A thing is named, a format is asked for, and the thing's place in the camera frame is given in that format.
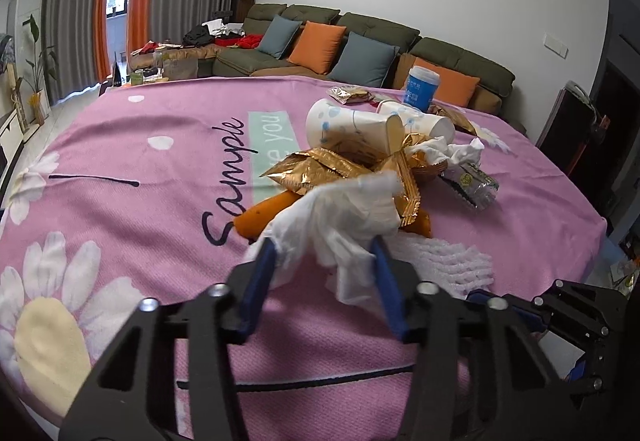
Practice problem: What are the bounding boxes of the blue cup with white lid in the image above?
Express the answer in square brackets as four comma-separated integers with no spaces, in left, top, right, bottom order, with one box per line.
[403,67,440,112]

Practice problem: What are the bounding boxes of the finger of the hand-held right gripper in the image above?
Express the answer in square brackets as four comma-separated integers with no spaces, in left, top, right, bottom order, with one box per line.
[467,278,630,359]
[547,331,608,414]

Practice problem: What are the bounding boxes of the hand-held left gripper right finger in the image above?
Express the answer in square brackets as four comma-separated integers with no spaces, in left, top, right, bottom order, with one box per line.
[370,235,593,441]

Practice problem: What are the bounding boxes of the green sofa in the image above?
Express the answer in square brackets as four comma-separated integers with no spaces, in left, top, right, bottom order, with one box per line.
[131,3,528,134]

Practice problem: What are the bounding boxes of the large white tissue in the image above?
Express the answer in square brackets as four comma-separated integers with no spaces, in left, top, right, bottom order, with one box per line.
[247,171,403,307]

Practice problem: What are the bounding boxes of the cluttered coffee table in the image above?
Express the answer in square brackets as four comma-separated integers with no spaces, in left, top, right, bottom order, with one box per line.
[97,46,201,96]

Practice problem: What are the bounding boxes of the white low cabinet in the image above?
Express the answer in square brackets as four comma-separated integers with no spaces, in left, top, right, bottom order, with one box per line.
[0,111,26,172]

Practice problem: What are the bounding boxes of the long gold foil wrapper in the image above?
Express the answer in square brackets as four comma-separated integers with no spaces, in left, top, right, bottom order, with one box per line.
[372,133,448,228]

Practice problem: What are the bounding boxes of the clear plastic wrapper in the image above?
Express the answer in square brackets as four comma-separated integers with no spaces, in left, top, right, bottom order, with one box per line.
[440,162,501,212]

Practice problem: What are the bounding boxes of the small grey cushion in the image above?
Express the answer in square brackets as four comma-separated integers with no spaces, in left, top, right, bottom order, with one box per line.
[257,15,303,60]

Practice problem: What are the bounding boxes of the folded treadmill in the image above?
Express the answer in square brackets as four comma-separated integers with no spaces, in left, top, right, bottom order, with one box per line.
[535,81,611,172]

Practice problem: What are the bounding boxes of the white standing air conditioner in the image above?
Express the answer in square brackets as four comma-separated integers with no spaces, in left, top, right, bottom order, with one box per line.
[9,0,46,122]

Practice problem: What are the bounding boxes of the small white tissue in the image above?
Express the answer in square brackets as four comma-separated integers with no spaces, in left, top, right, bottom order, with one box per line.
[407,136,487,172]

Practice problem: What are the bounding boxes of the white wall switch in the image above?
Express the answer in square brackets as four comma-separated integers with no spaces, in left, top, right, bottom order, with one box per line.
[544,35,569,58]

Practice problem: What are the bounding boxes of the white foam fruit net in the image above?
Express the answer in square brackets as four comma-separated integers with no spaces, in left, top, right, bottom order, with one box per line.
[385,237,495,299]

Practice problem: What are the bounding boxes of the brown bag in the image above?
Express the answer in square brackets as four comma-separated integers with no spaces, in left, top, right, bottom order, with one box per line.
[162,58,200,80]

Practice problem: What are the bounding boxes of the clear snack packet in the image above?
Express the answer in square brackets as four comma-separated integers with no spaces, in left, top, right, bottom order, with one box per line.
[327,86,375,106]

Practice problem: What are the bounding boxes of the black clothes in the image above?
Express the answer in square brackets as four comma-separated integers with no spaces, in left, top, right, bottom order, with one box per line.
[182,26,216,46]

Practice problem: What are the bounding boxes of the large grey cushion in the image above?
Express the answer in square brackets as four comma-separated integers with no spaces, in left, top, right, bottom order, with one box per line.
[327,31,401,88]

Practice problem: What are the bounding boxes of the tall potted plant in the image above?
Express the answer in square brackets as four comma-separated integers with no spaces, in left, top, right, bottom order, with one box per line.
[17,13,58,122]

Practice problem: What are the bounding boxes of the brown snack packet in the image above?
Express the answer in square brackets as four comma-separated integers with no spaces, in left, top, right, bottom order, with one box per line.
[429,103,482,136]

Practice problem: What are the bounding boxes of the orange carrot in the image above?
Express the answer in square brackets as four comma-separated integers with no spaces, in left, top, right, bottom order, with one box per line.
[234,191,432,242]

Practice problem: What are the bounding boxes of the orange cushion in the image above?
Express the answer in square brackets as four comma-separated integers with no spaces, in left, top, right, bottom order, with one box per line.
[400,57,482,109]
[287,21,347,76]

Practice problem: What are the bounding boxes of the white clothes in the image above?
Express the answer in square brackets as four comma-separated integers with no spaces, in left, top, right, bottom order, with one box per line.
[202,18,246,34]

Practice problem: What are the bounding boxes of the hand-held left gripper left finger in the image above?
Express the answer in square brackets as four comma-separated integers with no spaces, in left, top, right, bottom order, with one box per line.
[59,237,278,441]

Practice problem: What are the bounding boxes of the pink floral tablecloth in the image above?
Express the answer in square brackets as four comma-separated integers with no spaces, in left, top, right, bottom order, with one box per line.
[0,76,608,441]

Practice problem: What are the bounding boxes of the crushed blue-dotted paper cup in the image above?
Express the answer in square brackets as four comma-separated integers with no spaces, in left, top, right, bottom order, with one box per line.
[305,98,405,166]

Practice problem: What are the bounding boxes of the red clothes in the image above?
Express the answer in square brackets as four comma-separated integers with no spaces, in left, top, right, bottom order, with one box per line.
[215,35,266,52]

